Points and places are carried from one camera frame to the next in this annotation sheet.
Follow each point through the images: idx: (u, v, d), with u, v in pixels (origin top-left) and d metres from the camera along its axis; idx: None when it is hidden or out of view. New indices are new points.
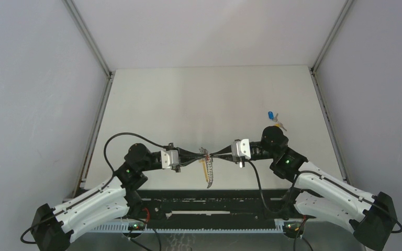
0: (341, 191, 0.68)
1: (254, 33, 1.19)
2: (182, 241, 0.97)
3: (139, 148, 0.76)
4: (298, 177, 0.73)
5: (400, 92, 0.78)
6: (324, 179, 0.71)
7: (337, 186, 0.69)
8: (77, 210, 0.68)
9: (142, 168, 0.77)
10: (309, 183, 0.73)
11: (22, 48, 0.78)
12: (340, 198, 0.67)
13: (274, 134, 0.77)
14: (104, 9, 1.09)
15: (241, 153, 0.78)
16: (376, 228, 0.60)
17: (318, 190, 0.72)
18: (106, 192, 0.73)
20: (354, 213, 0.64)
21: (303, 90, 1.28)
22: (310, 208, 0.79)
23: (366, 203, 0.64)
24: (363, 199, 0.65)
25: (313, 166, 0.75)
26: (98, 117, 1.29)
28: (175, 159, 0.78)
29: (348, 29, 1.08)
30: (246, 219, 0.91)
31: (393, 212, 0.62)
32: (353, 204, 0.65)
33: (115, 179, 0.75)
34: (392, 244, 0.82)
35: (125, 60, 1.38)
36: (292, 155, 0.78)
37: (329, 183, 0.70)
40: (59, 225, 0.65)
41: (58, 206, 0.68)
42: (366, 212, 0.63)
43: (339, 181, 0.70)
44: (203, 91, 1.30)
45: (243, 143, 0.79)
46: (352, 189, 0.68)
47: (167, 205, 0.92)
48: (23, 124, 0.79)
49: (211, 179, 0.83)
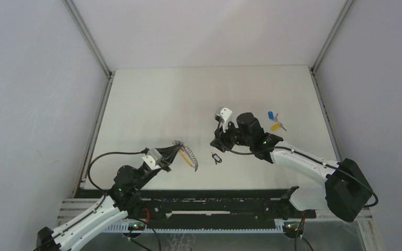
0: (309, 161, 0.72)
1: (254, 32, 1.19)
2: (182, 241, 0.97)
3: (125, 171, 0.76)
4: (271, 153, 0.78)
5: (401, 92, 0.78)
6: (295, 152, 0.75)
7: (302, 156, 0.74)
8: (73, 232, 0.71)
9: (132, 187, 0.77)
10: (282, 158, 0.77)
11: (22, 49, 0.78)
12: (308, 168, 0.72)
13: (249, 115, 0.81)
14: (103, 9, 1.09)
15: (218, 115, 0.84)
16: (330, 180, 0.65)
17: (290, 164, 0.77)
18: (99, 213, 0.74)
20: (319, 179, 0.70)
21: (303, 90, 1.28)
22: (301, 198, 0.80)
23: (330, 168, 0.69)
24: (327, 165, 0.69)
25: (286, 143, 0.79)
26: (98, 117, 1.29)
28: (157, 154, 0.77)
29: (348, 30, 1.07)
30: (246, 220, 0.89)
31: (362, 178, 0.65)
32: (317, 170, 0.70)
33: (108, 198, 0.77)
34: (392, 245, 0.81)
35: (124, 60, 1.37)
36: (270, 137, 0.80)
37: (300, 156, 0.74)
40: (57, 247, 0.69)
41: (56, 228, 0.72)
42: (328, 176, 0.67)
43: (309, 152, 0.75)
44: (203, 90, 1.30)
45: (224, 109, 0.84)
46: (320, 158, 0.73)
47: (167, 205, 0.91)
48: (23, 124, 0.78)
49: (194, 163, 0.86)
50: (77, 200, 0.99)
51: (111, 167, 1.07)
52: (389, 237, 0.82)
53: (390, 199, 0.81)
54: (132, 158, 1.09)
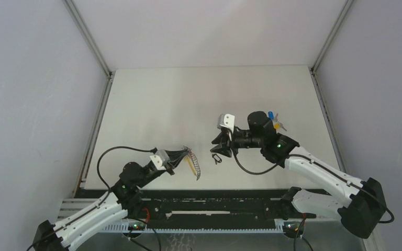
0: (331, 177, 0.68)
1: (254, 32, 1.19)
2: (182, 241, 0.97)
3: (132, 167, 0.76)
4: (288, 160, 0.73)
5: (401, 92, 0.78)
6: (314, 163, 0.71)
7: (325, 170, 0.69)
8: (76, 226, 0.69)
9: (135, 185, 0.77)
10: (299, 167, 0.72)
11: (22, 49, 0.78)
12: (328, 183, 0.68)
13: (258, 116, 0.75)
14: (103, 9, 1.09)
15: (222, 125, 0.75)
16: (354, 201, 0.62)
17: (307, 174, 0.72)
18: (102, 208, 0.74)
20: (341, 197, 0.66)
21: (303, 90, 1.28)
22: (308, 201, 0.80)
23: (354, 187, 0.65)
24: (350, 183, 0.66)
25: (303, 150, 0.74)
26: (98, 117, 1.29)
28: (165, 155, 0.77)
29: (348, 29, 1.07)
30: (245, 220, 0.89)
31: (381, 197, 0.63)
32: (341, 188, 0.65)
33: (111, 195, 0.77)
34: (392, 245, 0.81)
35: (124, 60, 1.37)
36: (283, 139, 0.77)
37: (320, 169, 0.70)
40: (58, 240, 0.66)
41: (58, 222, 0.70)
42: (353, 196, 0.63)
43: (330, 167, 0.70)
44: (203, 90, 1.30)
45: (227, 116, 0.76)
46: (342, 174, 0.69)
47: (167, 205, 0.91)
48: (23, 124, 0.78)
49: (198, 172, 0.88)
50: (77, 200, 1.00)
51: (111, 167, 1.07)
52: (389, 237, 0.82)
53: (389, 200, 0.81)
54: (132, 158, 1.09)
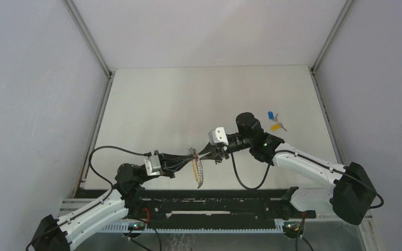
0: (313, 165, 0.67)
1: (254, 32, 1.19)
2: (182, 241, 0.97)
3: (126, 168, 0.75)
4: (275, 156, 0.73)
5: (401, 92, 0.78)
6: (299, 155, 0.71)
7: (308, 160, 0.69)
8: (81, 220, 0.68)
9: (136, 183, 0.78)
10: (285, 162, 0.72)
11: (21, 48, 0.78)
12: (313, 172, 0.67)
13: (246, 118, 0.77)
14: (104, 9, 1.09)
15: (215, 140, 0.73)
16: (338, 186, 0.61)
17: (293, 168, 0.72)
18: (107, 204, 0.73)
20: (326, 184, 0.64)
21: (303, 90, 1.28)
22: (304, 198, 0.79)
23: (337, 173, 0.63)
24: (334, 170, 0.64)
25: (288, 145, 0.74)
26: (98, 117, 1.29)
28: (157, 163, 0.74)
29: (348, 29, 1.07)
30: (246, 219, 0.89)
31: (367, 181, 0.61)
32: (324, 175, 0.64)
33: (115, 191, 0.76)
34: (392, 245, 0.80)
35: (124, 60, 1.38)
36: (270, 138, 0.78)
37: (302, 159, 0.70)
40: (63, 235, 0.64)
41: (60, 217, 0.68)
42: (336, 182, 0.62)
43: (313, 156, 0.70)
44: (203, 90, 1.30)
45: (218, 130, 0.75)
46: (324, 162, 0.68)
47: (167, 205, 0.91)
48: (23, 124, 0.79)
49: (201, 178, 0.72)
50: (77, 200, 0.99)
51: (111, 167, 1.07)
52: (390, 237, 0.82)
53: (389, 200, 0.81)
54: (131, 158, 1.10)
